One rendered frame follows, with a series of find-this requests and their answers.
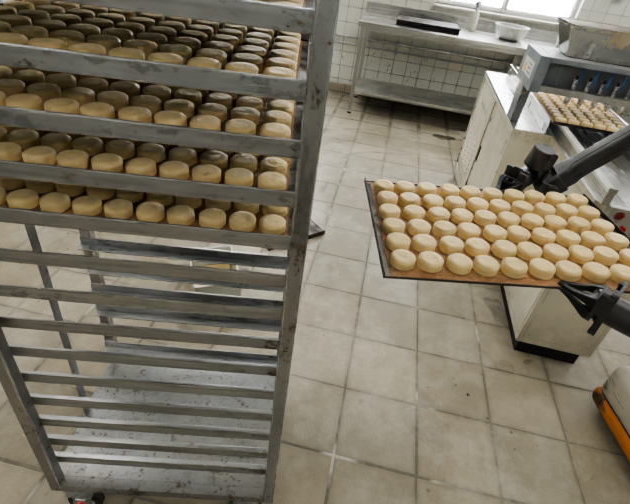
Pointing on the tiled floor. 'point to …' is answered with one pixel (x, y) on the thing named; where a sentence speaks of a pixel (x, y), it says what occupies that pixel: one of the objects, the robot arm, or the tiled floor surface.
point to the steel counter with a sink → (381, 19)
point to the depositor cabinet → (500, 136)
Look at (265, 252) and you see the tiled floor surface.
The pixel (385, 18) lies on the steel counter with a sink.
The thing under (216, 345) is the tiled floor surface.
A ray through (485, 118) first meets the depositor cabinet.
